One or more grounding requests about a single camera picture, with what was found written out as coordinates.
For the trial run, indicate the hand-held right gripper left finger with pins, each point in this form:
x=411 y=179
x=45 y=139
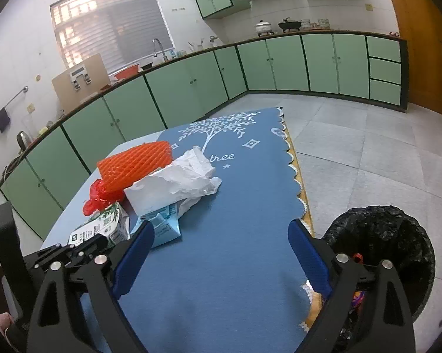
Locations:
x=132 y=261

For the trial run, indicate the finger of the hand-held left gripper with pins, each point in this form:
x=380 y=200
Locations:
x=90 y=243

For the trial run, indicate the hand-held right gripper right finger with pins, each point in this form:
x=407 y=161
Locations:
x=309 y=261

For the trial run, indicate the green white drink carton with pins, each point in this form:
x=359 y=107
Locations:
x=99 y=224

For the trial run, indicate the red plastic bag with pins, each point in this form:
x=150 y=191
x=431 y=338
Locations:
x=96 y=198

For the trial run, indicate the light blue drink carton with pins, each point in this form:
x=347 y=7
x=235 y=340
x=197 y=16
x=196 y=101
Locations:
x=166 y=228

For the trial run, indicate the black-lined trash bin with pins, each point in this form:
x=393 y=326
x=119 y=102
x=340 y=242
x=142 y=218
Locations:
x=386 y=228

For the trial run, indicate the orange foam net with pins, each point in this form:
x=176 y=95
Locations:
x=132 y=165

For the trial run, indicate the person's left hand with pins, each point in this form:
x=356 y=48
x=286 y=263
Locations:
x=0 y=325

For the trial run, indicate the blue table cloth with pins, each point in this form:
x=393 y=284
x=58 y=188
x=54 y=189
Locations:
x=70 y=224

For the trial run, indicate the blue printed tablecloth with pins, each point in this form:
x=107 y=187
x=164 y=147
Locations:
x=235 y=209

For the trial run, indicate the metal kettle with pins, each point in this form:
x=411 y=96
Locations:
x=22 y=141

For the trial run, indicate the clear pitcher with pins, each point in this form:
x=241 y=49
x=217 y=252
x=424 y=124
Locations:
x=28 y=128

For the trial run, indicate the dark towel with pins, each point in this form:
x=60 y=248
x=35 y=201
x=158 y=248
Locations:
x=1 y=120

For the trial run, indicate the metal towel bar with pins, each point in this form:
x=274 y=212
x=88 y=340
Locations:
x=15 y=97

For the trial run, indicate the white hanging device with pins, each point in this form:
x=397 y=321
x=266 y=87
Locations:
x=79 y=75

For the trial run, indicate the red basin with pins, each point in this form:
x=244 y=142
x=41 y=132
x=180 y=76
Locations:
x=127 y=72

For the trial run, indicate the green base cabinets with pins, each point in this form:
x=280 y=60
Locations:
x=316 y=62

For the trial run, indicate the metal faucet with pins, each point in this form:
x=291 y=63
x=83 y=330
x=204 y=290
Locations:
x=158 y=49

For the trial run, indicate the window with blinds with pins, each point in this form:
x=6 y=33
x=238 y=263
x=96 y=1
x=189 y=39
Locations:
x=110 y=25

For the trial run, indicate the utensil holder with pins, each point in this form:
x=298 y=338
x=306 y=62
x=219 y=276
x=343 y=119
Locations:
x=197 y=47

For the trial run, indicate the black wok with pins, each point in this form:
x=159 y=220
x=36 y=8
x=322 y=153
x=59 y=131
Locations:
x=289 y=25

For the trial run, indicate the stacked dishes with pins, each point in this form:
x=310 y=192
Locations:
x=314 y=24

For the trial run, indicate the white cooking pot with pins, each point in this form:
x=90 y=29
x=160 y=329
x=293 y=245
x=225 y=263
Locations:
x=263 y=28

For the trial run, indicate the wooden door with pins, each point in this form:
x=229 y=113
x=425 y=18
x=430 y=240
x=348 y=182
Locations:
x=419 y=44

